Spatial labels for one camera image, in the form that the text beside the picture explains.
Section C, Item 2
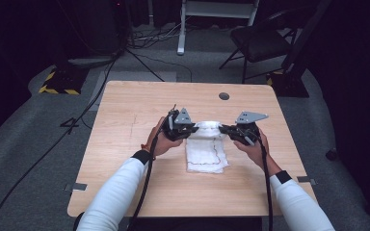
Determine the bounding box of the thin black floor cable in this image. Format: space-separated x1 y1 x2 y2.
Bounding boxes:
134 52 194 83

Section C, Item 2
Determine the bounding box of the bundle of floor cables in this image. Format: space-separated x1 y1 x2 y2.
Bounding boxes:
127 22 189 50

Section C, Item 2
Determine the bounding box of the person's dark lap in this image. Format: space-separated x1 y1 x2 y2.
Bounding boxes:
72 211 264 231

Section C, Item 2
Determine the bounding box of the white metal stand frame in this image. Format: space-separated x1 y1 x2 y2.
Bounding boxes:
175 0 261 57

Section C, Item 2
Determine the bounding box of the red wrist string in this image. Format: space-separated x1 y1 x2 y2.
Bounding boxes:
140 143 157 161

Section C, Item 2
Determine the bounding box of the grey tape floor mark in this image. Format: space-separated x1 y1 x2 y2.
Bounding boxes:
64 182 89 193
296 175 318 187

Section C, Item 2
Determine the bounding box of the black folding chair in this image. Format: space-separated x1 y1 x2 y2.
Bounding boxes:
218 9 299 85

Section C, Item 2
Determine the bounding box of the left hand-held gripper cable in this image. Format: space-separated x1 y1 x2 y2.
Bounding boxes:
126 133 162 231

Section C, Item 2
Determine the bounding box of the person's left hand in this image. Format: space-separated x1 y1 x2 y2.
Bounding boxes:
141 115 184 159

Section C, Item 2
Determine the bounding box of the white cloth with stitched lines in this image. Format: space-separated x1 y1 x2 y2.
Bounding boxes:
185 119 231 175

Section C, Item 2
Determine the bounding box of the dark equipment with round base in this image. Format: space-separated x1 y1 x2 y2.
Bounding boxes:
57 0 130 68

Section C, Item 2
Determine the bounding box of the hand-held gripper cable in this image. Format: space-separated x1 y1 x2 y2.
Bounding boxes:
126 133 162 231
259 136 275 231

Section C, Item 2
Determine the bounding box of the long black floor cable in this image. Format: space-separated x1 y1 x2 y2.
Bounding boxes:
0 59 119 231

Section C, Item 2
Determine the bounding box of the black stand with striped base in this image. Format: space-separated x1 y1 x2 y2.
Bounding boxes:
38 61 90 96
266 0 334 98

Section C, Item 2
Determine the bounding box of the person's right hand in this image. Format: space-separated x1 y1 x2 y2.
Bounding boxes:
232 128 282 177

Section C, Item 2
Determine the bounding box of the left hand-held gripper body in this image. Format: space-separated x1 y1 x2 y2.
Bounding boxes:
161 107 199 142

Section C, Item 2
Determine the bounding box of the small black floor object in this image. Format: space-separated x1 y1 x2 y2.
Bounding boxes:
325 146 339 162

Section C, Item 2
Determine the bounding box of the right hand-held gripper cable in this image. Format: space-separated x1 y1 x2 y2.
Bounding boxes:
259 136 275 231

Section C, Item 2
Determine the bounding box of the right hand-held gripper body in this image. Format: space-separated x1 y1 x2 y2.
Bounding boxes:
232 111 270 147

